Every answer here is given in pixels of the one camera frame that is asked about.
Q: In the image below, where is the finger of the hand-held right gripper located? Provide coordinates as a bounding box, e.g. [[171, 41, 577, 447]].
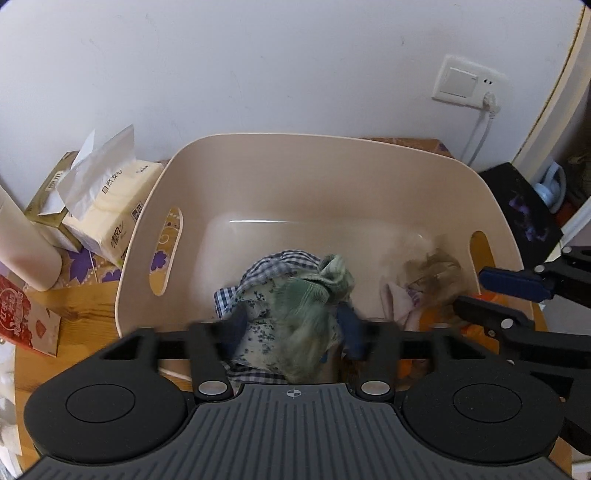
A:
[[454, 295, 591, 408], [478, 248, 591, 304]]

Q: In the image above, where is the white thermos bottle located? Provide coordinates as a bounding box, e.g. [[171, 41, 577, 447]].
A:
[[0, 185, 64, 293]]

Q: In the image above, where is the pink brown cloth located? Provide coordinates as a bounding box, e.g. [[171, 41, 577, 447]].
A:
[[401, 247, 465, 306]]

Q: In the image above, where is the red drink carton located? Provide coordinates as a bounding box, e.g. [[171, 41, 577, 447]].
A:
[[0, 274, 62, 359]]

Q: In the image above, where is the black mat with purple print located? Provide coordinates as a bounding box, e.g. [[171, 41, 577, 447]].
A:
[[477, 161, 564, 274]]

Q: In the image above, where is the beige cloth with purple print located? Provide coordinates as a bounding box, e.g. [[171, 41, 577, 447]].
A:
[[379, 279, 426, 331]]

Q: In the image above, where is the gold tissue box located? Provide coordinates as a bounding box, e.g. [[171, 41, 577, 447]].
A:
[[24, 151, 85, 253]]

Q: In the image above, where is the orange sock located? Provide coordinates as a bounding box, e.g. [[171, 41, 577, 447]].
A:
[[399, 298, 509, 380]]

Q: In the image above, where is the white power cable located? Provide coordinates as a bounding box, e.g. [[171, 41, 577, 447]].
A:
[[461, 113, 491, 168]]

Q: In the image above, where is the white plug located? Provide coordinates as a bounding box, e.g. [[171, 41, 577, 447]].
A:
[[480, 92, 502, 119]]

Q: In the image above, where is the white wardrobe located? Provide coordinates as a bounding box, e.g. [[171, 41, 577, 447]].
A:
[[512, 0, 591, 232]]

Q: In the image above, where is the blue checked cloth headband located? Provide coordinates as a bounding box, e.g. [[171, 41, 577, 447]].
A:
[[213, 249, 343, 385]]

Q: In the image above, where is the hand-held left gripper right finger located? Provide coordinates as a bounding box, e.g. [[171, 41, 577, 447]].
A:
[[336, 306, 509, 399]]

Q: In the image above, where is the cream tissue pack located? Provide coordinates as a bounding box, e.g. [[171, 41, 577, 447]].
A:
[[61, 124, 166, 269]]

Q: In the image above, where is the green scrunchie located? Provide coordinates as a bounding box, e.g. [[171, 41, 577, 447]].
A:
[[272, 253, 356, 385]]

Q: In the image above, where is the beige plastic basket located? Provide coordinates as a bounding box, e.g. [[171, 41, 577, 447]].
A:
[[115, 133, 527, 385]]

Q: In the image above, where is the white wall switch socket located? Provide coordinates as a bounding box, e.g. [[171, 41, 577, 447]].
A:
[[433, 54, 513, 112]]

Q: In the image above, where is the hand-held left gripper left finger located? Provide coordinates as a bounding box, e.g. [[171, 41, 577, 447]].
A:
[[99, 307, 250, 400]]

